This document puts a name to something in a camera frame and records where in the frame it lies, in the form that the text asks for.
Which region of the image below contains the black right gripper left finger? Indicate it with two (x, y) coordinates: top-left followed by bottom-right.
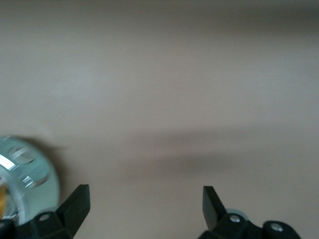
(0, 184), (91, 239)

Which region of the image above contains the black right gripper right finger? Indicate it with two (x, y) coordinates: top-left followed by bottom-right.
(199, 185), (300, 239)

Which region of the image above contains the steel cooking pot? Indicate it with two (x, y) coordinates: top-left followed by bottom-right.
(0, 135), (61, 225)

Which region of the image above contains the brown table cover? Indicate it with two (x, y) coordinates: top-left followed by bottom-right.
(0, 0), (319, 239)

